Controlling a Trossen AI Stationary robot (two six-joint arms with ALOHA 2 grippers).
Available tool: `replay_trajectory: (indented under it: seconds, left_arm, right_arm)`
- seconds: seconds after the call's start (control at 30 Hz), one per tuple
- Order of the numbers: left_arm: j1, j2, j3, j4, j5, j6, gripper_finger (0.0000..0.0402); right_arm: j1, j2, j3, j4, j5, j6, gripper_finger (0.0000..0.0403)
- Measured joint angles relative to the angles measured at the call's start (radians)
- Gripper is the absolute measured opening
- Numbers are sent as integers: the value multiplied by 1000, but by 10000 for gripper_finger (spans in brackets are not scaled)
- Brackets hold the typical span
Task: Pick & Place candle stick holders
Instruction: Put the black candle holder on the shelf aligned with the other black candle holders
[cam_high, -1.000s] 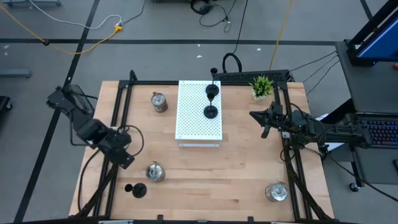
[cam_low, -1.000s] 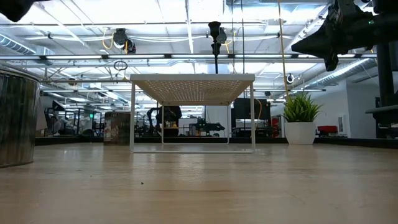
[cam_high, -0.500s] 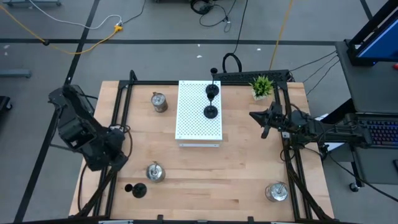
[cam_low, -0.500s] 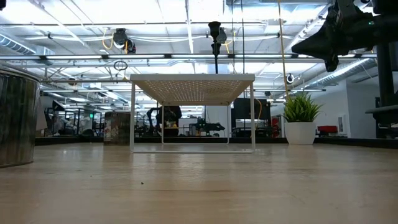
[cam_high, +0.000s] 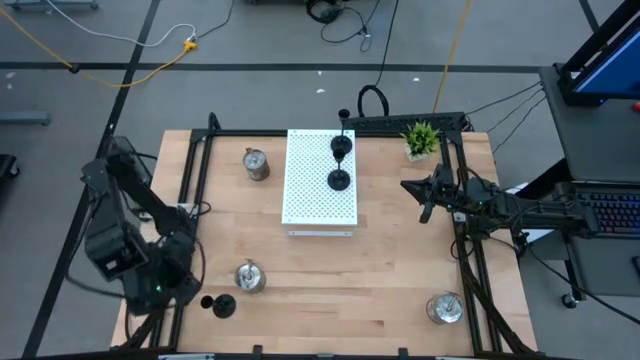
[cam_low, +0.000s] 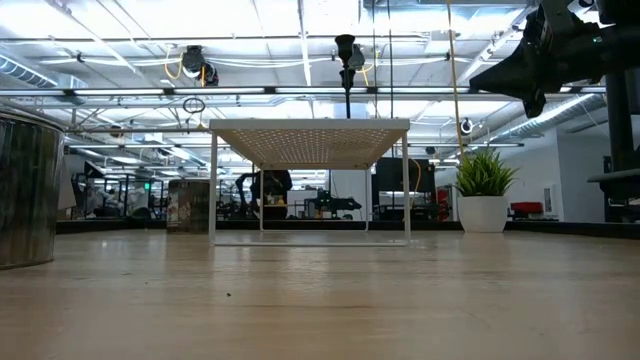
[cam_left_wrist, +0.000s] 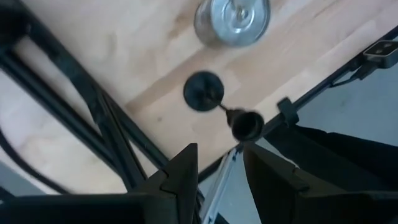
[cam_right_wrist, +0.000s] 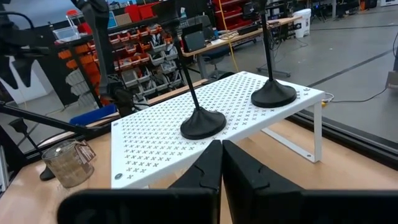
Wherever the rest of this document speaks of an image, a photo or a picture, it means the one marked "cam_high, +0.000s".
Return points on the white perforated metal shelf riser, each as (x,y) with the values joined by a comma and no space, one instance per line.
(310,200)

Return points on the black backlit keyboard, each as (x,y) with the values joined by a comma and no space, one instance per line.
(620,215)

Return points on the white paper sheet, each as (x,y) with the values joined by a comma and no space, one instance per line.
(540,236)

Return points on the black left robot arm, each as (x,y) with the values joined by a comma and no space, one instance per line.
(115,235)

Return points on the black perforated metal box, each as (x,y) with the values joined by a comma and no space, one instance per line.
(452,121)

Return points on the grey computer cart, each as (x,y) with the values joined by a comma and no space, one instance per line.
(590,140)

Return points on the black aluminium table frame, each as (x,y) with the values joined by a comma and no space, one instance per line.
(270,133)

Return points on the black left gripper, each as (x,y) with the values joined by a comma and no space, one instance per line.
(170,292)

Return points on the black floor stand base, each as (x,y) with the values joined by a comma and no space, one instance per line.
(7,167)

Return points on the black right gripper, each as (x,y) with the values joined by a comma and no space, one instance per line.
(445,197)

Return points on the black caster wheel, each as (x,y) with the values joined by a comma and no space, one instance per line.
(569,301)

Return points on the black power supply box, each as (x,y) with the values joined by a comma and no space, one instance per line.
(125,145)

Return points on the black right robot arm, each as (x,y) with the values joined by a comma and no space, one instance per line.
(540,217)

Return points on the green plant in white pot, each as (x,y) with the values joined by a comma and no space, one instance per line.
(422,140)

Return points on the black monitor with stand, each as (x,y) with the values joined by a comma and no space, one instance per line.
(615,70)

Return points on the grey metal base bar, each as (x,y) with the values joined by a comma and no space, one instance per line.
(25,119)
(50,5)

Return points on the black candlestick holder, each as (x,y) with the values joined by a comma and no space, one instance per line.
(224,306)
(339,181)
(341,144)

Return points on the silver cylindrical candle holder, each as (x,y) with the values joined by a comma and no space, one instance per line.
(444,309)
(256,165)
(250,277)

